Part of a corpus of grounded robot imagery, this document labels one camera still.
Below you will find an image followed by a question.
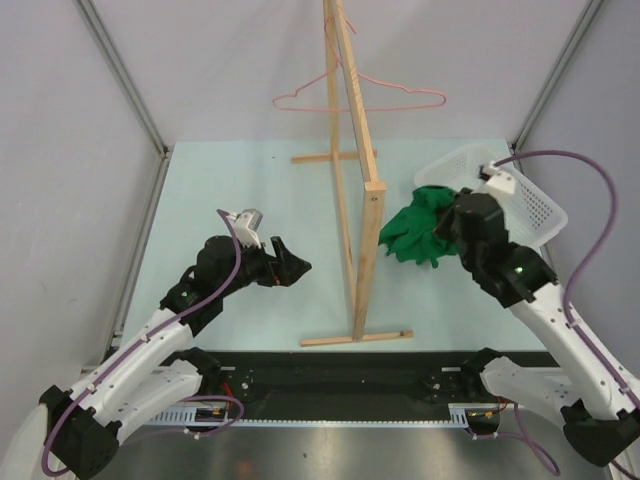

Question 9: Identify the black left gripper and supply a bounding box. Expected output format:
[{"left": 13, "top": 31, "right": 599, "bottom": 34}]
[{"left": 218, "top": 235, "right": 310, "bottom": 298}]

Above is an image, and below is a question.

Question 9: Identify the green t shirt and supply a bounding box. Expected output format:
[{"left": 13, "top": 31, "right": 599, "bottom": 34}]
[{"left": 378, "top": 185, "right": 458, "bottom": 269}]

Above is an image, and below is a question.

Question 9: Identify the pink wire hanger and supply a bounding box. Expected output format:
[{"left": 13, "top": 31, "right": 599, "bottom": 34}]
[{"left": 272, "top": 12, "right": 447, "bottom": 114}]

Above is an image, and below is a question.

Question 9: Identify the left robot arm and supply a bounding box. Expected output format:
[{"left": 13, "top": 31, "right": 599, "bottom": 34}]
[{"left": 39, "top": 235, "right": 312, "bottom": 479}]

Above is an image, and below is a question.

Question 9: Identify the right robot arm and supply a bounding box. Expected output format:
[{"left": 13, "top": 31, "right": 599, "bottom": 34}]
[{"left": 435, "top": 189, "right": 639, "bottom": 467}]

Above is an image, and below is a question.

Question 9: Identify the white plastic basket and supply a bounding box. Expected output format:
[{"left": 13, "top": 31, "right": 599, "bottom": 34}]
[{"left": 414, "top": 143, "right": 568, "bottom": 249}]

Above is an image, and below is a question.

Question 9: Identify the wooden clothes rack stand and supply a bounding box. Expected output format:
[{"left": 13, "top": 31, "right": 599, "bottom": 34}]
[{"left": 273, "top": 1, "right": 414, "bottom": 348}]

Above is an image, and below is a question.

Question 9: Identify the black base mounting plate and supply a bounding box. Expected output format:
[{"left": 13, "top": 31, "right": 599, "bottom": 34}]
[{"left": 102, "top": 349, "right": 551, "bottom": 421}]

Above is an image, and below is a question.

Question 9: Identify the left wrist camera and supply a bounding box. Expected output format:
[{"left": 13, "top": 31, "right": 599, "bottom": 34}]
[{"left": 233, "top": 209, "right": 263, "bottom": 248}]

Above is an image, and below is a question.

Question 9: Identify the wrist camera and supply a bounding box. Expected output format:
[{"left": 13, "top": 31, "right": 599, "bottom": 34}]
[
  {"left": 475, "top": 161, "right": 517, "bottom": 202},
  {"left": 233, "top": 209, "right": 263, "bottom": 248}
]

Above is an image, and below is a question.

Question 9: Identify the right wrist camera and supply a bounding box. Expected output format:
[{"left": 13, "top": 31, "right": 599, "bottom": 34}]
[{"left": 475, "top": 161, "right": 517, "bottom": 202}]

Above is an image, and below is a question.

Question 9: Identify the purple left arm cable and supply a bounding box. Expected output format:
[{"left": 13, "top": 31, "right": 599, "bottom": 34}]
[{"left": 39, "top": 208, "right": 246, "bottom": 475}]

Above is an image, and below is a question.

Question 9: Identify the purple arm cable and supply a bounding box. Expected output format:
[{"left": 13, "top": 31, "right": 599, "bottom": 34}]
[
  {"left": 492, "top": 148, "right": 640, "bottom": 479},
  {"left": 39, "top": 208, "right": 246, "bottom": 475}
]

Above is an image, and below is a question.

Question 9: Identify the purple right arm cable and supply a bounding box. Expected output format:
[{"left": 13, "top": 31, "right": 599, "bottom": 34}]
[{"left": 492, "top": 148, "right": 640, "bottom": 479}]

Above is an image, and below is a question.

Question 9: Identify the white slotted cable duct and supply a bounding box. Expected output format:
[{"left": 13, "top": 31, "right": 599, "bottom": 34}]
[{"left": 146, "top": 400, "right": 499, "bottom": 429}]

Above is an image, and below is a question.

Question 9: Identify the right aluminium frame post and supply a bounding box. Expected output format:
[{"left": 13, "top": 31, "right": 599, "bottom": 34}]
[{"left": 510, "top": 0, "right": 609, "bottom": 152}]

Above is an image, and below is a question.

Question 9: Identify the aluminium frame post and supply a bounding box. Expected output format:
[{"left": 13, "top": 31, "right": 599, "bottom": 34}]
[
  {"left": 73, "top": 0, "right": 169, "bottom": 158},
  {"left": 510, "top": 0, "right": 609, "bottom": 152}
]

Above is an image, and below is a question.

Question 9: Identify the left aluminium frame post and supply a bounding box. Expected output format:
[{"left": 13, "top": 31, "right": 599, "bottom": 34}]
[{"left": 73, "top": 0, "right": 169, "bottom": 158}]

